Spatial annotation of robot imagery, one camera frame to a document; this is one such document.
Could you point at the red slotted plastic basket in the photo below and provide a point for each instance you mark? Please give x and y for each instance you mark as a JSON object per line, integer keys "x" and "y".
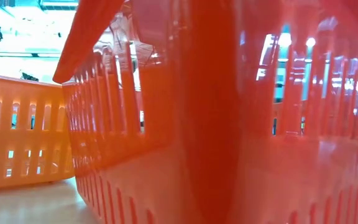
{"x": 210, "y": 124}

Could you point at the orange slotted plastic basket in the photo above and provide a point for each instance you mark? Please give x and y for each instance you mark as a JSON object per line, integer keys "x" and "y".
{"x": 20, "y": 137}

